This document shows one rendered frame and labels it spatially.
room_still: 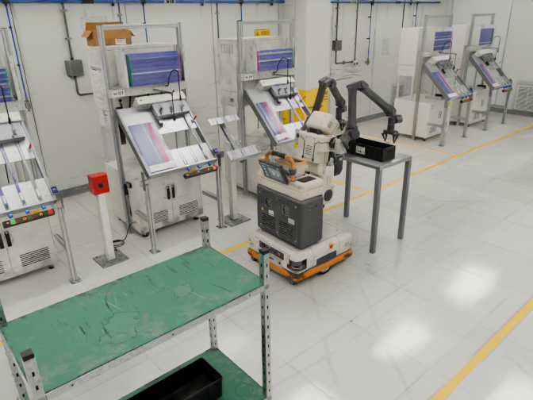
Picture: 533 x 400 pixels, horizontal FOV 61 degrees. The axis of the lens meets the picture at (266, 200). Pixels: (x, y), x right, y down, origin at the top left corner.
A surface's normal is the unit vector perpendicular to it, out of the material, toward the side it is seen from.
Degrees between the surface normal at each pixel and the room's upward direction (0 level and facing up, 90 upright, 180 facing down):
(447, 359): 0
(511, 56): 90
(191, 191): 90
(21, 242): 90
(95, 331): 0
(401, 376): 0
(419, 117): 90
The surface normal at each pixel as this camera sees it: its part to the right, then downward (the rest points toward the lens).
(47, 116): 0.66, 0.28
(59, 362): -0.02, -0.92
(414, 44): -0.76, 0.26
